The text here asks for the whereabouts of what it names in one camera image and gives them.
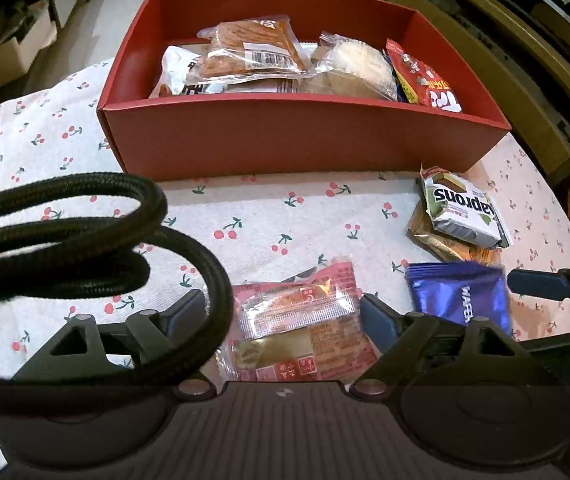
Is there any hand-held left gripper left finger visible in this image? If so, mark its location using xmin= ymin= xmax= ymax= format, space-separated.
xmin=15 ymin=287 xmax=216 ymax=401

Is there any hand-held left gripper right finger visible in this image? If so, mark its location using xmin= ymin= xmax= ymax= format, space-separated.
xmin=347 ymin=292 xmax=533 ymax=401

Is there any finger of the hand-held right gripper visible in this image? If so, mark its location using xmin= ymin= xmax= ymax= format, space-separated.
xmin=508 ymin=266 xmax=570 ymax=307

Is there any dark blue wafer packet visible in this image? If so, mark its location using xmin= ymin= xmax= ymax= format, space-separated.
xmin=404 ymin=261 xmax=513 ymax=341

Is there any pink clear cake packet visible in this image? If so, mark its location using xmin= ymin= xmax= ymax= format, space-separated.
xmin=215 ymin=258 xmax=383 ymax=383

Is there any red cardboard box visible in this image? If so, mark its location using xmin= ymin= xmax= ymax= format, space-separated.
xmin=96 ymin=0 xmax=512 ymax=182

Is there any red snack packet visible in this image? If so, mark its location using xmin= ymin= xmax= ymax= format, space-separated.
xmin=384 ymin=37 xmax=463 ymax=113

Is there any blue snack packet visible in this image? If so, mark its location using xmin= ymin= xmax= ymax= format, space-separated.
xmin=392 ymin=60 xmax=409 ymax=103

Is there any white black print packet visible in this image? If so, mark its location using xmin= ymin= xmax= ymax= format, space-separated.
xmin=147 ymin=45 xmax=231 ymax=98

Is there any clear round cake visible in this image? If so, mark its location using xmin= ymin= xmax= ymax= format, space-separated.
xmin=300 ymin=32 xmax=398 ymax=101

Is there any brown bread packet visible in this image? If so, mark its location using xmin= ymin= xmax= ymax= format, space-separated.
xmin=185 ymin=15 xmax=316 ymax=86

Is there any gold snack packet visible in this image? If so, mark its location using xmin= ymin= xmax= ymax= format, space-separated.
xmin=406 ymin=200 xmax=503 ymax=266

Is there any green white wafer packet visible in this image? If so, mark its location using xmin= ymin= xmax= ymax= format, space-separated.
xmin=419 ymin=164 xmax=513 ymax=250

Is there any cherry print tablecloth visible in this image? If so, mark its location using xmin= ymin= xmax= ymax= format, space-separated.
xmin=0 ymin=57 xmax=570 ymax=461

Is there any wooden chair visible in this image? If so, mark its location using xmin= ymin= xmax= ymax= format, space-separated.
xmin=345 ymin=0 xmax=570 ymax=196

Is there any white storage box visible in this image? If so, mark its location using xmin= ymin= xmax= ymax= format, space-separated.
xmin=0 ymin=2 xmax=60 ymax=86

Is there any black braided cable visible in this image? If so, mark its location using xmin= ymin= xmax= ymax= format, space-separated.
xmin=0 ymin=172 xmax=236 ymax=411

